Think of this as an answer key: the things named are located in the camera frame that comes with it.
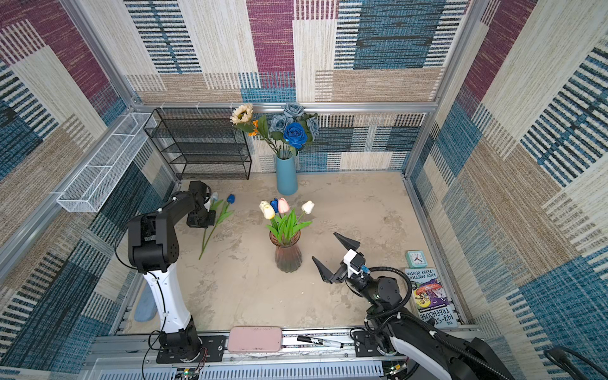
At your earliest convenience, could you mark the dark red glass vase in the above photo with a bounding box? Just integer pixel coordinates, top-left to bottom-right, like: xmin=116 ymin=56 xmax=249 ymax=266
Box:
xmin=269 ymin=231 xmax=302 ymax=273

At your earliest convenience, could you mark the pink tulip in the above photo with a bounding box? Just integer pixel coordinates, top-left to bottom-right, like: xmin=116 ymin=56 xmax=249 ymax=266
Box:
xmin=277 ymin=198 xmax=292 ymax=245

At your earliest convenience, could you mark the blue tulip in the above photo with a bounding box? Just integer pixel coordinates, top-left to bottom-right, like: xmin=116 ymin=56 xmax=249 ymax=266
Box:
xmin=199 ymin=194 xmax=236 ymax=259
xmin=270 ymin=198 xmax=279 ymax=213

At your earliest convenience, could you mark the light blue ceramic vase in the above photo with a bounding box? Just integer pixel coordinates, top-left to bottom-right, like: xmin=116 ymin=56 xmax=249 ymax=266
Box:
xmin=275 ymin=150 xmax=298 ymax=196

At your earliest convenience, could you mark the cream sunflower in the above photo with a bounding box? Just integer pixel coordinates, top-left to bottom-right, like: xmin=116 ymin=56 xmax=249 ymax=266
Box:
xmin=230 ymin=103 xmax=280 ymax=155

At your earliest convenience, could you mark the orange marigold flower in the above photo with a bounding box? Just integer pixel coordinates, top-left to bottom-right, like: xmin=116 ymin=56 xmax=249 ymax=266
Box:
xmin=248 ymin=120 xmax=260 ymax=137

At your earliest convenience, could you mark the blue rose bouquet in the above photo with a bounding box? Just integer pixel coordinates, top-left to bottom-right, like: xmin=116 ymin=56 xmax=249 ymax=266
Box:
xmin=260 ymin=103 xmax=320 ymax=160

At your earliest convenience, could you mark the yellow tulip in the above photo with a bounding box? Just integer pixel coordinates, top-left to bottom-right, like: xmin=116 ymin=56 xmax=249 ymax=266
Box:
xmin=262 ymin=204 xmax=283 ymax=245

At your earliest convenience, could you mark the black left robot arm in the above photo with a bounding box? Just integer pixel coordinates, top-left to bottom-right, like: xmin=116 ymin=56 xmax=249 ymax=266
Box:
xmin=127 ymin=180 xmax=212 ymax=364

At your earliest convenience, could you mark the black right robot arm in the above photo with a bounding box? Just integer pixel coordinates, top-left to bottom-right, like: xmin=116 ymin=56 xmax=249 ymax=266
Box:
xmin=313 ymin=232 xmax=514 ymax=379

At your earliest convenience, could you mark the black marker pen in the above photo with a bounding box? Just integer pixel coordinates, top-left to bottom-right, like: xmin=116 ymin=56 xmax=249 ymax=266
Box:
xmin=297 ymin=335 xmax=344 ymax=348

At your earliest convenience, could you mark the small teal clock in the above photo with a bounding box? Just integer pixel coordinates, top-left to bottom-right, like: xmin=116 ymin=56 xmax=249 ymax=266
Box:
xmin=406 ymin=250 xmax=428 ymax=269

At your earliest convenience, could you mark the black mesh shelf rack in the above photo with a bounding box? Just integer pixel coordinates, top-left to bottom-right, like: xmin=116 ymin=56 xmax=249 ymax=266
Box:
xmin=143 ymin=108 xmax=252 ymax=181

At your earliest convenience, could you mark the colourful book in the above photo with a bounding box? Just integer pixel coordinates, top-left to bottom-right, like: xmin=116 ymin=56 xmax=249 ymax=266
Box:
xmin=405 ymin=269 xmax=459 ymax=329

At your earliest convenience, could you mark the grey blue glasses case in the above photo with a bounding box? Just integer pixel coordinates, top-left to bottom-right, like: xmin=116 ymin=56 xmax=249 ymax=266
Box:
xmin=134 ymin=285 xmax=158 ymax=322

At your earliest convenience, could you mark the pink case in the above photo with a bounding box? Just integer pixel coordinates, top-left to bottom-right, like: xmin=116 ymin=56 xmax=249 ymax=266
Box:
xmin=227 ymin=326 xmax=283 ymax=354

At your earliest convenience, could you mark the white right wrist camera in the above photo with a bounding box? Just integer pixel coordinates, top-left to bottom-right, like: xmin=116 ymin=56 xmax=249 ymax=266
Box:
xmin=342 ymin=249 xmax=371 ymax=279

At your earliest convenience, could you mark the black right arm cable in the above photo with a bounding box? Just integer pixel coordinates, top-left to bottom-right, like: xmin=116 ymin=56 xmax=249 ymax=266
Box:
xmin=344 ymin=265 xmax=523 ymax=380

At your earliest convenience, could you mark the white wire mesh basket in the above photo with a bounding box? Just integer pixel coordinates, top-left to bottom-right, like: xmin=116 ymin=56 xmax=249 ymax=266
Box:
xmin=57 ymin=112 xmax=150 ymax=213

